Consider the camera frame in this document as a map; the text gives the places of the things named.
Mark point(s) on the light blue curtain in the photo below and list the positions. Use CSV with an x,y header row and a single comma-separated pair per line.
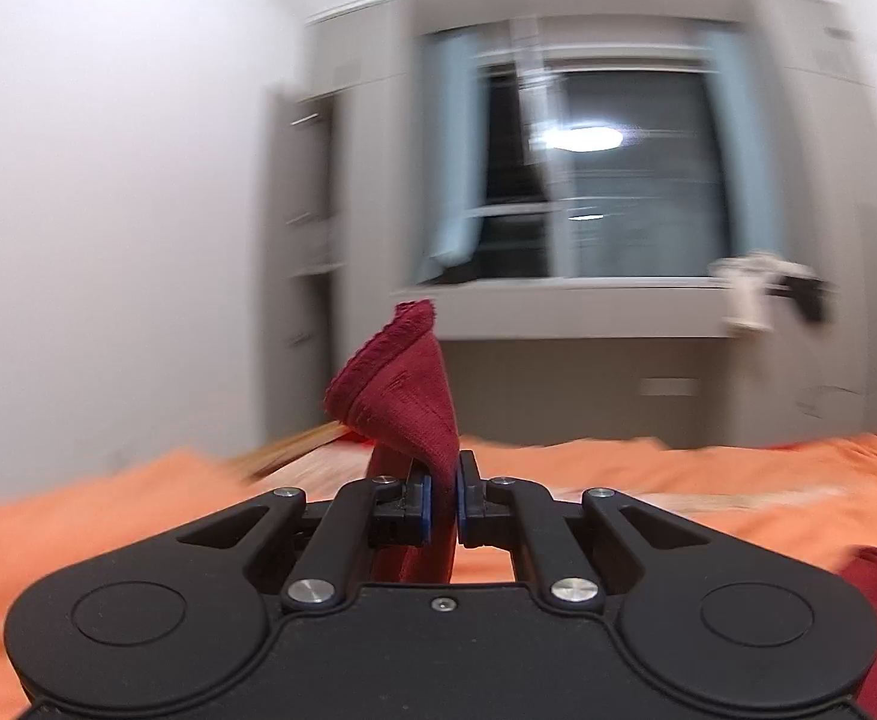
x,y
455,150
744,136

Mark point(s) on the window with open sash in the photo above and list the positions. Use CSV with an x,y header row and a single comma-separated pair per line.
x,y
628,182

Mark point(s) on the light blue left curtain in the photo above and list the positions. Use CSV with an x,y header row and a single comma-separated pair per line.
x,y
455,150

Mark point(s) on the white wall socket plate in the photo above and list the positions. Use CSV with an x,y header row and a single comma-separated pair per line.
x,y
669,387

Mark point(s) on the white garment on sill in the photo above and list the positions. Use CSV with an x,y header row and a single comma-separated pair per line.
x,y
747,281

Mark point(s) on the dark red knit sweater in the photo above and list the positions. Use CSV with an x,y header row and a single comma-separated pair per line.
x,y
394,391

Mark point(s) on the light blue right curtain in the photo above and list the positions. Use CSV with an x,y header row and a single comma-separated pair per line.
x,y
744,136

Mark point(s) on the grey window desk cabinet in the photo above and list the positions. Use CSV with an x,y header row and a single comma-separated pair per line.
x,y
540,362

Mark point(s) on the orange bed blanket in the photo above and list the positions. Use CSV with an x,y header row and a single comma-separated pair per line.
x,y
816,502

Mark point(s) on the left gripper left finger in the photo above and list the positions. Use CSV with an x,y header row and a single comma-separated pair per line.
x,y
364,517

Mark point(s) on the grey open wardrobe door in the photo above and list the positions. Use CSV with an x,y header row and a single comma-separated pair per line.
x,y
295,330

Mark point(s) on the black garment on sill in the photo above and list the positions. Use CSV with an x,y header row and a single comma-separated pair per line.
x,y
807,294

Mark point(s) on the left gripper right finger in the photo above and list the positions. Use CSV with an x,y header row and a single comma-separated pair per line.
x,y
522,518

